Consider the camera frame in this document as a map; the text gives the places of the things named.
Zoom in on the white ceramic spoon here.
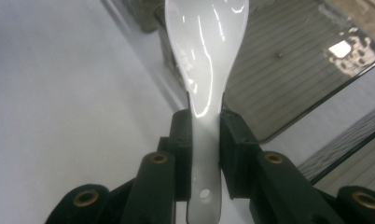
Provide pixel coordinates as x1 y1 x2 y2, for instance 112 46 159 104
164 0 250 224

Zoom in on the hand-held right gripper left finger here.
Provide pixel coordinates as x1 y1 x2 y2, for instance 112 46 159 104
159 108 193 202

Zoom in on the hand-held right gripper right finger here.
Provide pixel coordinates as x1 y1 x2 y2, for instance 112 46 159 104
220 110 265 200

